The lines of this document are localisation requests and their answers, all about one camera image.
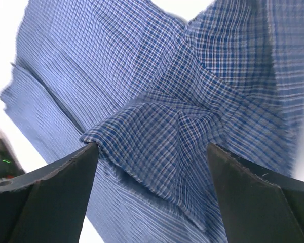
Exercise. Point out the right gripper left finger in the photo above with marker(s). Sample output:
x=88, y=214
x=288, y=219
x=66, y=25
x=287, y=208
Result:
x=49, y=204

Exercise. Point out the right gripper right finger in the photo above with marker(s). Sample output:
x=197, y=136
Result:
x=256, y=204

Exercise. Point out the blue checkered long sleeve shirt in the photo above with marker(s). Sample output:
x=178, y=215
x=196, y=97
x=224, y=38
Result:
x=152, y=91

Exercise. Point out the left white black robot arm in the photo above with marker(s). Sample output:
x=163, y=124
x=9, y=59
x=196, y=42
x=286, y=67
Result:
x=9, y=165

